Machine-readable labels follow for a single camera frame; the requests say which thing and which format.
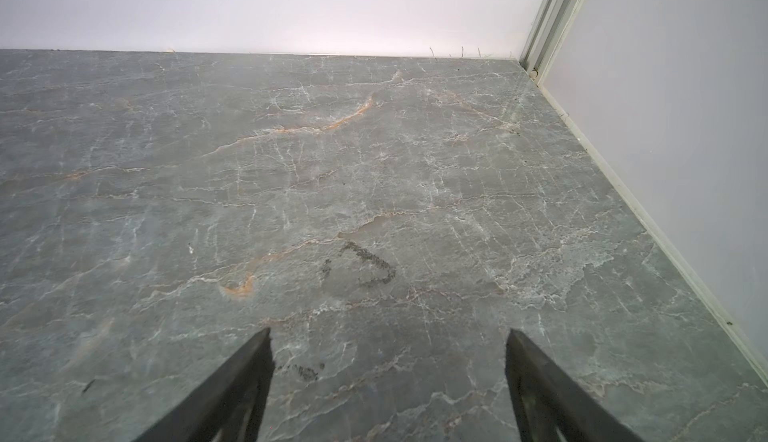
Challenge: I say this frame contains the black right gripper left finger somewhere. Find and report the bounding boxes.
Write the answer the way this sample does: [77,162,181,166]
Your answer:
[137,328,275,441]

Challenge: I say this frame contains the aluminium frame corner post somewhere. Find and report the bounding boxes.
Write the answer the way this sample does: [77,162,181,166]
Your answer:
[519,0,584,86]

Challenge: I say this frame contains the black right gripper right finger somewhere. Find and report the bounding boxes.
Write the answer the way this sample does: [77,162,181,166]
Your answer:
[505,329,640,442]

